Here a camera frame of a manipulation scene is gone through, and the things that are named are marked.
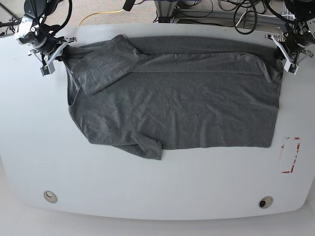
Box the right table grommet hole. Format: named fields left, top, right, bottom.
left=258, top=196, right=273, bottom=209

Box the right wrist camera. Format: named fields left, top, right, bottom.
left=40, top=63, right=55, bottom=76

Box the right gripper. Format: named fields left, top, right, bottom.
left=18, top=32, right=77, bottom=65

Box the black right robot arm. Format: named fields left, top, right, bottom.
left=14, top=0, right=73, bottom=66

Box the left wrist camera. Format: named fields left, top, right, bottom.
left=284, top=60, right=299, bottom=75

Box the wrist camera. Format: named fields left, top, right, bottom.
left=284, top=60, right=299, bottom=75
left=40, top=63, right=55, bottom=76

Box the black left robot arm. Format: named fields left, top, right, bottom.
left=265, top=0, right=315, bottom=64

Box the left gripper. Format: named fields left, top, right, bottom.
left=265, top=22, right=315, bottom=64

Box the yellow cable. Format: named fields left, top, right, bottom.
left=78, top=9, right=125, bottom=27

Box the black tripod stand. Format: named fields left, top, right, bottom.
left=0, top=0, right=25, bottom=34

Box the aluminium frame post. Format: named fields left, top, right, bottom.
left=154, top=0, right=178, bottom=23

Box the red tape rectangle marking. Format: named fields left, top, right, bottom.
left=279, top=137, right=301, bottom=174

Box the grey T-shirt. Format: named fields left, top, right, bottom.
left=63, top=35, right=284, bottom=160

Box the white cable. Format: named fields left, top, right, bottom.
left=235, top=11, right=295, bottom=29

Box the table grommet hole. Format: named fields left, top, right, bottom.
left=258, top=196, right=273, bottom=209
left=43, top=191, right=58, bottom=204

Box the left table grommet hole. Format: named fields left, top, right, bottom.
left=43, top=191, right=58, bottom=204

